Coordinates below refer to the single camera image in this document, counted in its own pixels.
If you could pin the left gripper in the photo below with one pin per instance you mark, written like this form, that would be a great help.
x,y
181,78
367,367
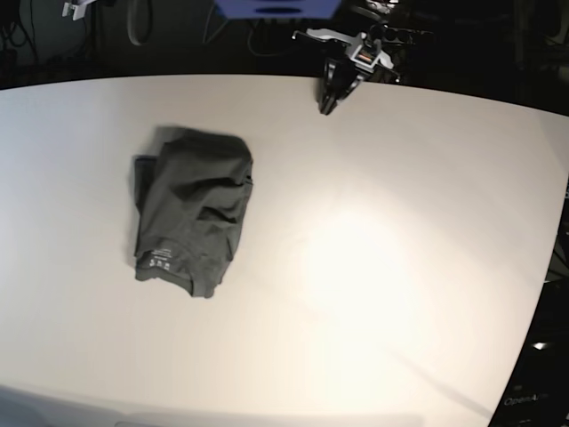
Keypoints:
x,y
339,81

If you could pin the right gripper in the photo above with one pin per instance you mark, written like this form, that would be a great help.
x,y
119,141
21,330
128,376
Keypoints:
x,y
76,9

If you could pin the dark grey T-shirt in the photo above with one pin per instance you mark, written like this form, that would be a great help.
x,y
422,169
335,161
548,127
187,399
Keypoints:
x,y
191,197

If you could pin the black power strip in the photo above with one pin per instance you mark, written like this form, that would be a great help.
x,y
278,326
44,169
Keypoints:
x,y
402,36

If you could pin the blue box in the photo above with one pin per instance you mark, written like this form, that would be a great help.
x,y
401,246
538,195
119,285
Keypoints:
x,y
278,9

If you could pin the black OpenArm case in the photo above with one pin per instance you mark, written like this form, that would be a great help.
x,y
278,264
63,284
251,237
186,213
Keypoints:
x,y
537,391

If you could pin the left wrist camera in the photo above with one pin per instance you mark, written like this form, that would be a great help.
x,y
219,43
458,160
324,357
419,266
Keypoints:
x,y
369,56

